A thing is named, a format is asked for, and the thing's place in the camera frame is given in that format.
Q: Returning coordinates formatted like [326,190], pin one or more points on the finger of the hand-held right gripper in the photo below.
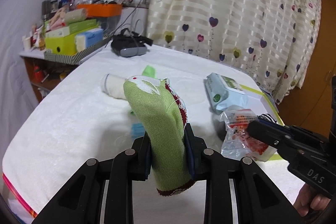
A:
[278,128]
[265,134]

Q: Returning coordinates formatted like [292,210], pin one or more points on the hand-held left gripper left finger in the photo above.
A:
[148,161]

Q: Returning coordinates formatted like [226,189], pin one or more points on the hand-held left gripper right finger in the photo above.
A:
[189,158]

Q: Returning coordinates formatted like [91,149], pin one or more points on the clear plastic packet red print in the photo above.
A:
[236,134]

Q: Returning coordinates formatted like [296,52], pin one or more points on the blue face mask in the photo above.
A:
[137,130]

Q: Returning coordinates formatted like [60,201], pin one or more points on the lime green cardboard box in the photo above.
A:
[256,99]

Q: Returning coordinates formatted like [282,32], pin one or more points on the green towel with red trim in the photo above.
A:
[157,121]

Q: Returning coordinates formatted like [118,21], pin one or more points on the cream sock with blue stripes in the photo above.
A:
[114,86]

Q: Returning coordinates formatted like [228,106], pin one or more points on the person's right hand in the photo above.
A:
[312,203]

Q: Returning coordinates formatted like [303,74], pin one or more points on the wet wipes pack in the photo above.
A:
[223,92]

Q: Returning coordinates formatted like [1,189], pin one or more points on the wooden wardrobe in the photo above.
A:
[320,56]

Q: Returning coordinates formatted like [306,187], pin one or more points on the small lime green cloth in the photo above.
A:
[149,71]

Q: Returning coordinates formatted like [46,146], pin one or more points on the black and grey headset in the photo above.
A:
[128,49]

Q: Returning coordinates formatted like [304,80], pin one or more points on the striped grey tray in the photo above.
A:
[65,58]

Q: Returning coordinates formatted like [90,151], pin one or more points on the wooden side shelf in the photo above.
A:
[39,79]

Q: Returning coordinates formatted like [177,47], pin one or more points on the blue tissue pack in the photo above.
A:
[90,37]

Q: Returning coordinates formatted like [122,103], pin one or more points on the colourful striped sheet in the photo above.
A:
[15,192]

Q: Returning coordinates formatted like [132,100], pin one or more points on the cream curtain with hearts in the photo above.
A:
[223,3]

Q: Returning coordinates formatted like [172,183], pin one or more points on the lime green file box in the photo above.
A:
[60,44]

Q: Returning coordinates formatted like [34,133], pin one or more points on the long green carton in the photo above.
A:
[78,26]

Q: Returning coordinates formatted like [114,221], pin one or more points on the orange storage bin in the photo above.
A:
[105,11]

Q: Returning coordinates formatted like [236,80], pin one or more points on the dark glass jar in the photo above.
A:
[47,6]

